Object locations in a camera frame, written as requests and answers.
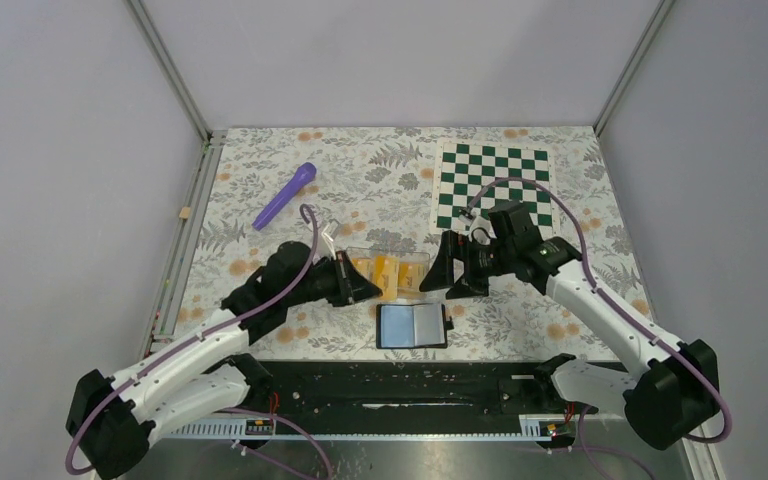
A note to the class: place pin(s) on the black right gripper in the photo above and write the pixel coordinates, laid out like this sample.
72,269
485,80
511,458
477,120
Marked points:
455,245

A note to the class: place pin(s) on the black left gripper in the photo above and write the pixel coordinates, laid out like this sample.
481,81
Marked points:
354,285

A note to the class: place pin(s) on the clear box of cards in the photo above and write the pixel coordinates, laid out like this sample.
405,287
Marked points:
397,274

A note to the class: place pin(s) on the black leather card holder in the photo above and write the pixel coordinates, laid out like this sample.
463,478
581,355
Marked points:
412,326

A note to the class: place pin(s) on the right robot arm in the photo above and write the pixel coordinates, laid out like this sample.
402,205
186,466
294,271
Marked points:
667,388

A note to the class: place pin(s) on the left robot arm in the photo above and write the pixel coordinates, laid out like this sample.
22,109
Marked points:
114,420

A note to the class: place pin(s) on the floral tablecloth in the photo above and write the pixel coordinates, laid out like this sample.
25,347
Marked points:
377,182

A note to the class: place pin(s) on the green white chessboard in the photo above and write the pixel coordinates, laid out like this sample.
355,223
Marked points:
463,168

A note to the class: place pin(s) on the purple toy microphone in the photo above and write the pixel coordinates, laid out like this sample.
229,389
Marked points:
303,176

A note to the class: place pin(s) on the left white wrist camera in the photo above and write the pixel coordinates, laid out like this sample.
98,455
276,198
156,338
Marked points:
328,234

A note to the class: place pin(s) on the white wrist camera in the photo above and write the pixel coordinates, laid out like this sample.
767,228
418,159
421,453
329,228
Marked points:
479,228
328,234

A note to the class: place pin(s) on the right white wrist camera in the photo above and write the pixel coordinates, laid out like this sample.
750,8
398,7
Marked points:
479,228

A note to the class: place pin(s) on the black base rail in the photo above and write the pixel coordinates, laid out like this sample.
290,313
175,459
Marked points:
392,398

